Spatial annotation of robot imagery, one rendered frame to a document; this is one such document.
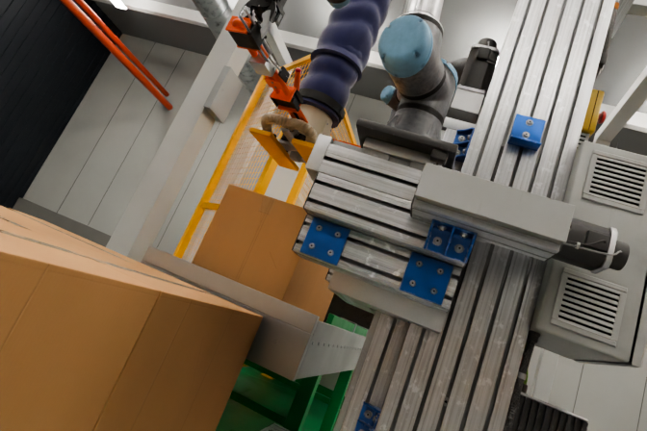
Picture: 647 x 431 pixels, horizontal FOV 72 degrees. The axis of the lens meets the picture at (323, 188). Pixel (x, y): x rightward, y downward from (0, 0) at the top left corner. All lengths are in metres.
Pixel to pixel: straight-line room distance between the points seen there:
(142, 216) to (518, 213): 2.20
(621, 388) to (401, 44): 10.42
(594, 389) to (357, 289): 10.00
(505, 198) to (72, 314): 0.73
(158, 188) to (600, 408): 9.70
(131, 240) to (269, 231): 1.20
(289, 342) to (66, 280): 0.90
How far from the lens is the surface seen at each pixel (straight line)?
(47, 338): 0.79
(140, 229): 2.69
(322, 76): 1.85
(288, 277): 1.60
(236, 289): 1.59
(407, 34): 1.00
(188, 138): 2.77
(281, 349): 1.52
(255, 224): 1.70
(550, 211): 0.86
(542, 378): 4.37
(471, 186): 0.85
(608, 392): 11.02
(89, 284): 0.79
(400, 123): 1.03
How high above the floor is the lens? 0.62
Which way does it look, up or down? 15 degrees up
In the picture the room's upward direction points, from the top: 23 degrees clockwise
